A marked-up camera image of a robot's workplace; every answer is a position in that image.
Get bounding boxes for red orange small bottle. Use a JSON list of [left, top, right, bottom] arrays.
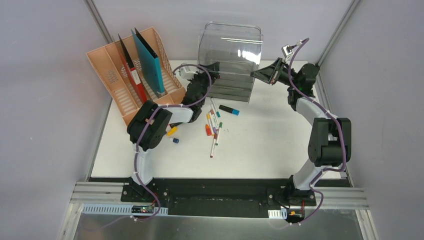
[[205, 124, 213, 136]]

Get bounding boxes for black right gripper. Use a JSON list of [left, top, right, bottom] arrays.
[[251, 57, 301, 89]]

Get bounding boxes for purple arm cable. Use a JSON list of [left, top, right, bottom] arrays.
[[268, 37, 348, 229], [81, 63, 214, 231]]

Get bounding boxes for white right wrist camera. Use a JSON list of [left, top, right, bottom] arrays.
[[281, 45, 294, 58]]

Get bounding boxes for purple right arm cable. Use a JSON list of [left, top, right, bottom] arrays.
[[268, 37, 348, 229]]

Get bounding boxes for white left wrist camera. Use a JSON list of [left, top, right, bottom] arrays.
[[178, 66, 197, 80]]

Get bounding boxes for teal folder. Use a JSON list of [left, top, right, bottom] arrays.
[[131, 28, 166, 98]]

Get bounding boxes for peach plastic file organizer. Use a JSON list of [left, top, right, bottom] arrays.
[[86, 27, 186, 125]]

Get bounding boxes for black highlighter blue cap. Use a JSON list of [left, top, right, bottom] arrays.
[[218, 105, 240, 116]]

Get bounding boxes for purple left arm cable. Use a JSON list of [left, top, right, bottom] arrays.
[[81, 63, 214, 231]]

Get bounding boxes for red folder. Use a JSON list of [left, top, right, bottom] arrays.
[[118, 35, 148, 105]]

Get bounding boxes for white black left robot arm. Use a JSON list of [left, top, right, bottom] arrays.
[[127, 61, 221, 203]]

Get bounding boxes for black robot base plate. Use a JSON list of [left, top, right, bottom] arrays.
[[120, 178, 317, 218]]

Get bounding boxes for white marker yellow caps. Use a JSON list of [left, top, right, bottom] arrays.
[[206, 112, 215, 136]]

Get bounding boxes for white marker brown cap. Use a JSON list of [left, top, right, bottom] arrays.
[[209, 133, 218, 158]]

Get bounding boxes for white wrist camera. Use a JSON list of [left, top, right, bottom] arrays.
[[281, 45, 294, 58], [178, 66, 197, 80]]

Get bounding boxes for aluminium frame rail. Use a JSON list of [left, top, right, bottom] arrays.
[[70, 181, 169, 217]]

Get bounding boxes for blue white small bottle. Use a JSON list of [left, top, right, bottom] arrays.
[[169, 137, 180, 144]]

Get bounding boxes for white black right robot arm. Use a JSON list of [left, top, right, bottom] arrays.
[[250, 58, 352, 206]]

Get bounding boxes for smoked clear drawer box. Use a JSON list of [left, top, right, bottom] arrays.
[[198, 21, 263, 102]]

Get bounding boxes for white marker green cap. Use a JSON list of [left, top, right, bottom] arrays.
[[215, 122, 223, 146]]

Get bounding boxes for white marker purple cap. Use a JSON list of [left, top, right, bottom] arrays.
[[209, 109, 219, 131]]

